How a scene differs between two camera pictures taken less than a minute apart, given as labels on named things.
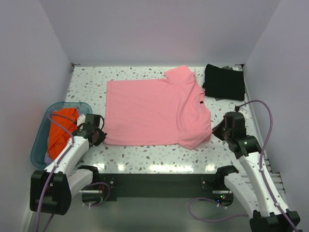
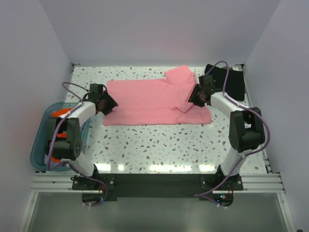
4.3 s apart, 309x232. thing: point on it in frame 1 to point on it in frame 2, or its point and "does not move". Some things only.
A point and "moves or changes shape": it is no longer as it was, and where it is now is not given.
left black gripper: [102, 137] to [111, 103]
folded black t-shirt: [223, 83] does not move
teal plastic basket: [40, 139] does not move
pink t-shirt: [173, 110] moves or changes shape
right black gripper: [215, 130] to [193, 99]
